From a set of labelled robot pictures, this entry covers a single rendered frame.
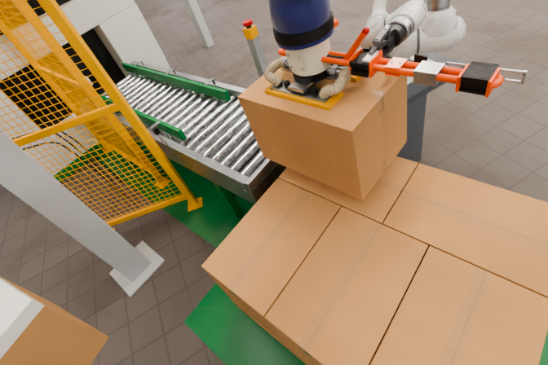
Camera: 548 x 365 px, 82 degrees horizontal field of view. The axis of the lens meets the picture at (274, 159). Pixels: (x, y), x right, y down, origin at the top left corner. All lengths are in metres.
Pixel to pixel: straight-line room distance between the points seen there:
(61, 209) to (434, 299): 1.77
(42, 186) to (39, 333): 0.77
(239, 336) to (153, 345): 0.52
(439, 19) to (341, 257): 1.20
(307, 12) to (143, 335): 1.95
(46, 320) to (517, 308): 1.55
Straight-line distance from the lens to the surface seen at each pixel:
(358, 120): 1.15
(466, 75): 1.05
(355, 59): 1.19
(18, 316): 1.33
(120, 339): 2.38
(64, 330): 1.45
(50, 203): 1.97
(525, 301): 1.43
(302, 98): 1.28
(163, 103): 2.89
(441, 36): 1.84
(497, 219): 1.57
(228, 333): 2.03
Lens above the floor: 1.81
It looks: 43 degrees down
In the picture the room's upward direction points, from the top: 21 degrees counter-clockwise
